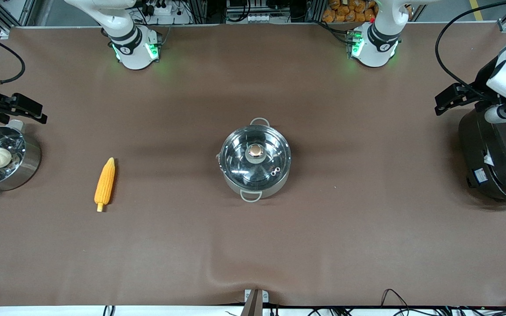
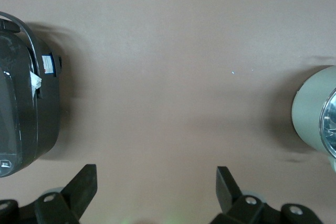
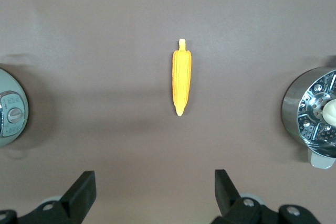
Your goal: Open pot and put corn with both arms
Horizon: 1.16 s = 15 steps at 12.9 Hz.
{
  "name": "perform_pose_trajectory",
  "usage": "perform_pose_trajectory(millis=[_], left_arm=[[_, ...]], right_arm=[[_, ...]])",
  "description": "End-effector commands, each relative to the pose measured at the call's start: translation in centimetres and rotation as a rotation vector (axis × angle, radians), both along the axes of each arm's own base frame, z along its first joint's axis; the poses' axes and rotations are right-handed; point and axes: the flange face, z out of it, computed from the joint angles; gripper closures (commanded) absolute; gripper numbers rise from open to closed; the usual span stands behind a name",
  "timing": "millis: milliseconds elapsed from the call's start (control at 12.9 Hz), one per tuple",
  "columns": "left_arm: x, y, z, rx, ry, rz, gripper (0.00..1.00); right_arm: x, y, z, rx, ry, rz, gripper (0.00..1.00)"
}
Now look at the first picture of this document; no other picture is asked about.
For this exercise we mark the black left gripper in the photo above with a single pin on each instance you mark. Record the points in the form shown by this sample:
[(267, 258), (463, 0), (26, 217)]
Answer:
[(481, 89)]

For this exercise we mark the yellow corn cob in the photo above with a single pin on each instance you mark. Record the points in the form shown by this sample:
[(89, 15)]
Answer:
[(105, 184)]

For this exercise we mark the glass pot lid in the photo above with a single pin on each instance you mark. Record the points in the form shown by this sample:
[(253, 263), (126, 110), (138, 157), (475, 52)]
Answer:
[(240, 162)]

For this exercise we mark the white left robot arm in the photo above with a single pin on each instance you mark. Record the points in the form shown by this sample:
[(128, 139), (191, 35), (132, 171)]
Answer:
[(376, 48)]

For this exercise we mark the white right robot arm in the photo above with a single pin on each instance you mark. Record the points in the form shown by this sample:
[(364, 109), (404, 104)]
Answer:
[(132, 52)]

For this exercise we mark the steel steamer pot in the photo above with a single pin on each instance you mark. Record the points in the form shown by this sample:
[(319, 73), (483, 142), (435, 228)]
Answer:
[(24, 171)]

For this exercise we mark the stainless steel pot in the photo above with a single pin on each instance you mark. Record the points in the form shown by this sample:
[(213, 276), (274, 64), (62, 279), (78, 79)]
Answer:
[(270, 189)]

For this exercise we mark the black rice cooker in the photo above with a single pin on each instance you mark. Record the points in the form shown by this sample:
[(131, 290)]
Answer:
[(499, 162)]

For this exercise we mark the bag of orange buns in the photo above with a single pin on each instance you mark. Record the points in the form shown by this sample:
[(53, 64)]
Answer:
[(345, 13)]

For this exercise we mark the white power strip with plugs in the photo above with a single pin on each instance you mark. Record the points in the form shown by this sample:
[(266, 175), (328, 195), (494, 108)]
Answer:
[(163, 8)]

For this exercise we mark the black background equipment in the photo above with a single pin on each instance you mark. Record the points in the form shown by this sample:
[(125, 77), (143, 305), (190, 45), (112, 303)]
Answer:
[(279, 4)]

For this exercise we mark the brown table mat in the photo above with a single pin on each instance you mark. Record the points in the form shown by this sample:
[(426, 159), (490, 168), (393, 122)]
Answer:
[(253, 245)]

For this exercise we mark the metal table edge bracket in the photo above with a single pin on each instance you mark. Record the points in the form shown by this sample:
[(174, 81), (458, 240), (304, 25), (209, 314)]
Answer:
[(255, 303)]

